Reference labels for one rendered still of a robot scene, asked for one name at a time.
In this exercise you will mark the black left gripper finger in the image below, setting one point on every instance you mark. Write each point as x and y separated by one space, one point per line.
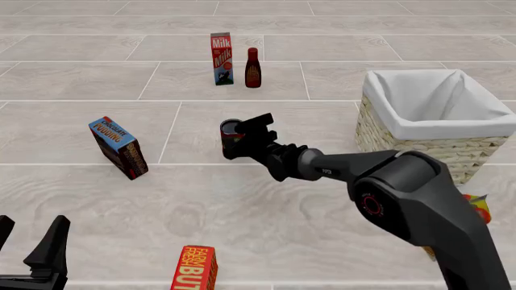
50 244
5 229

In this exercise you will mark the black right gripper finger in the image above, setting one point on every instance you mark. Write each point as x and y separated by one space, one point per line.
246 149

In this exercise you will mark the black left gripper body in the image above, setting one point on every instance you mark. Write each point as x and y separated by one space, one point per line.
28 281

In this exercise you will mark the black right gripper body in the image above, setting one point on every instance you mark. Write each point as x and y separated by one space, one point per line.
284 160

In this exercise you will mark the dark red tomato sauce tin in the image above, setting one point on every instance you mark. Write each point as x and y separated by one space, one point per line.
230 136

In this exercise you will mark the grey and black right robot arm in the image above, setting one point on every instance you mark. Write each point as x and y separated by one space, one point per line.
407 184

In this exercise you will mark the dark red sauce bottle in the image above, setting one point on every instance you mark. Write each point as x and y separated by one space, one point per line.
252 72

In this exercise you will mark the white cloth basket liner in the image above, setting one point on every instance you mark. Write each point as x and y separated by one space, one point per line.
407 99

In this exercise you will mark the woven wicker basket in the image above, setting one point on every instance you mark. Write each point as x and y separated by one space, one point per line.
427 151

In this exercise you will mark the red and white milk carton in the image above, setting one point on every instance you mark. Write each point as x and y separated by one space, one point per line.
222 57

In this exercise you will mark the blue chocolate pudding box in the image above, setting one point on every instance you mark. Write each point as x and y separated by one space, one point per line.
121 148

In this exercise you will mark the red and yellow butter box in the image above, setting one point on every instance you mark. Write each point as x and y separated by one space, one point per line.
195 269

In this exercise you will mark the colourful printed fruit box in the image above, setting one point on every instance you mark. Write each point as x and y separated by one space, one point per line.
479 208

